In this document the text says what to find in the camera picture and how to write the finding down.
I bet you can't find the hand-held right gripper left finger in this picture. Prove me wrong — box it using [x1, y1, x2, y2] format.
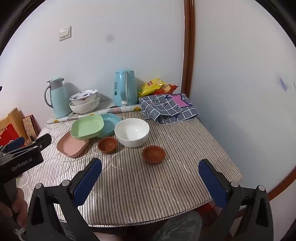
[26, 158, 102, 241]

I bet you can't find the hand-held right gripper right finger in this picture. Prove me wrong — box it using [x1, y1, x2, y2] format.
[198, 159, 274, 241]

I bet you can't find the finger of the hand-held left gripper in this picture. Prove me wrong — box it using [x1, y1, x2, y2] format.
[23, 133, 52, 152]
[0, 136, 25, 154]

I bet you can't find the pink square plate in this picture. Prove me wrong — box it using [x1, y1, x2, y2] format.
[57, 130, 90, 158]

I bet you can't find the small brown bowl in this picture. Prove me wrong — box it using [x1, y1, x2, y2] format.
[97, 137, 118, 154]
[142, 145, 166, 164]

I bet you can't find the green square plate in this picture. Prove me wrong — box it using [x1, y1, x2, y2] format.
[70, 114, 104, 141]

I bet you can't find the blue square plate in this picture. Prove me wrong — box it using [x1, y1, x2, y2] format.
[96, 113, 122, 139]

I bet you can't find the deep white bowl vine print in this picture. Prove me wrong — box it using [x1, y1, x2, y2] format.
[114, 118, 150, 148]

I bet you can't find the person's left hand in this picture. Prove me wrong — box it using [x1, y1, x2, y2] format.
[0, 189, 28, 229]

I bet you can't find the red paper bag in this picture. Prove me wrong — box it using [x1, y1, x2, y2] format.
[0, 123, 17, 147]

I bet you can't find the patterned brown box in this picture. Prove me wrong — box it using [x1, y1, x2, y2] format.
[22, 115, 38, 141]

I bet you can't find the brown paper bag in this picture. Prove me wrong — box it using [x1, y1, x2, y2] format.
[0, 108, 29, 142]

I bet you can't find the red stool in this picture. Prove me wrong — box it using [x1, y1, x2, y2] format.
[196, 201, 223, 217]

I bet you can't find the rolled fruit print tablecloth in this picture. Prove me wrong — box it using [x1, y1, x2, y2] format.
[47, 104, 142, 124]

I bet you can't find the light blue thermos jug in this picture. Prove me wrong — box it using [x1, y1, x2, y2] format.
[44, 77, 72, 118]

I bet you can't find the wide white bowl swirl print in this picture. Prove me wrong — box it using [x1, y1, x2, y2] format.
[69, 95, 100, 114]

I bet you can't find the person's grey trouser leg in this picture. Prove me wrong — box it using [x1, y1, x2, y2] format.
[148, 211, 204, 241]

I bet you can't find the white bowl red bat print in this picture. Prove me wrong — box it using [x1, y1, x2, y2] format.
[69, 89, 99, 106]

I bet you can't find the striped quilted table cover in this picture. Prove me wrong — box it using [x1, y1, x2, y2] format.
[17, 105, 243, 226]

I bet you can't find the wooden baseboard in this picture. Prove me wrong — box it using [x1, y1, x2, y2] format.
[267, 167, 296, 201]

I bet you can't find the grey checked cloth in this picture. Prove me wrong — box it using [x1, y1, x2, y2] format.
[138, 93, 199, 126]

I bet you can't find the light blue electric kettle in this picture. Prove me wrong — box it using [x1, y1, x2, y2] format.
[113, 69, 139, 107]

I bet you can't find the red snack bag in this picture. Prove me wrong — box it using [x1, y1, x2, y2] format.
[157, 84, 179, 95]

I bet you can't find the yellow snack bag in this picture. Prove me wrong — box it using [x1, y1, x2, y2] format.
[138, 78, 166, 98]

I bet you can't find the white wall light switch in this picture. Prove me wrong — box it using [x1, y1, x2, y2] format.
[58, 26, 72, 42]

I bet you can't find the wooden door frame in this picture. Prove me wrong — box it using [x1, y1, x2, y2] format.
[183, 0, 196, 99]

